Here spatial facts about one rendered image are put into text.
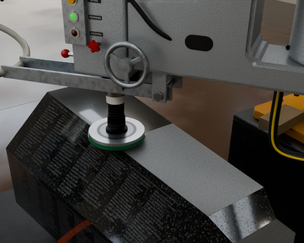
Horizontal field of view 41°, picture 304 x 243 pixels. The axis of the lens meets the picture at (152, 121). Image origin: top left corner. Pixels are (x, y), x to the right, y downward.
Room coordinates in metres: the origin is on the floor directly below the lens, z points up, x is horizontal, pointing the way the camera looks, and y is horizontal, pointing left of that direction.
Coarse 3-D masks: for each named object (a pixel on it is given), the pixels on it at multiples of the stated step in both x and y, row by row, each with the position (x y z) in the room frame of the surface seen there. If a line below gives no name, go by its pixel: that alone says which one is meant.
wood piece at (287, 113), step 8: (280, 112) 1.57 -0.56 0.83; (288, 112) 1.57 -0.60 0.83; (296, 112) 1.57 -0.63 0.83; (264, 120) 1.50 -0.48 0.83; (280, 120) 1.50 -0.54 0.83; (288, 120) 1.50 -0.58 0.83; (296, 120) 1.54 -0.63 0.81; (264, 128) 1.50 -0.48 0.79; (280, 128) 1.46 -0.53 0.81; (288, 128) 1.50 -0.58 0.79
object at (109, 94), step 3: (135, 75) 1.34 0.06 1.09; (132, 78) 1.35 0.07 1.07; (135, 78) 1.34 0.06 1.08; (105, 93) 1.31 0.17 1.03; (108, 93) 1.30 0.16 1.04; (111, 93) 1.29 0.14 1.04; (114, 93) 1.29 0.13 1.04; (111, 96) 1.29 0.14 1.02; (114, 96) 1.29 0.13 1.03; (117, 96) 1.29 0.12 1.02; (120, 96) 1.30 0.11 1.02
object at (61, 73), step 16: (32, 64) 1.52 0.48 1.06; (48, 64) 1.49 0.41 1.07; (64, 64) 1.47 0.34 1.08; (32, 80) 1.39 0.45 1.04; (48, 80) 1.36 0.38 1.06; (64, 80) 1.34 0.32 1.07; (80, 80) 1.31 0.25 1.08; (96, 80) 1.29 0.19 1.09; (176, 80) 1.30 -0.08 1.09; (144, 96) 1.22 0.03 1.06; (160, 96) 1.16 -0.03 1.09
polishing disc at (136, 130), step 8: (104, 120) 1.40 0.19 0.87; (128, 120) 1.41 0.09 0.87; (136, 120) 1.41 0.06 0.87; (96, 128) 1.34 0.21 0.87; (104, 128) 1.34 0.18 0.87; (128, 128) 1.34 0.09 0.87; (136, 128) 1.34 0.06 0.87; (144, 128) 1.34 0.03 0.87; (96, 136) 1.27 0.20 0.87; (104, 136) 1.28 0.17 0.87; (112, 136) 1.28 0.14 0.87; (120, 136) 1.28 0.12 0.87; (128, 136) 1.28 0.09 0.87; (136, 136) 1.28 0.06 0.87; (104, 144) 1.23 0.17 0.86; (112, 144) 1.23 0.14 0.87; (120, 144) 1.23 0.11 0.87; (128, 144) 1.24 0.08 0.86
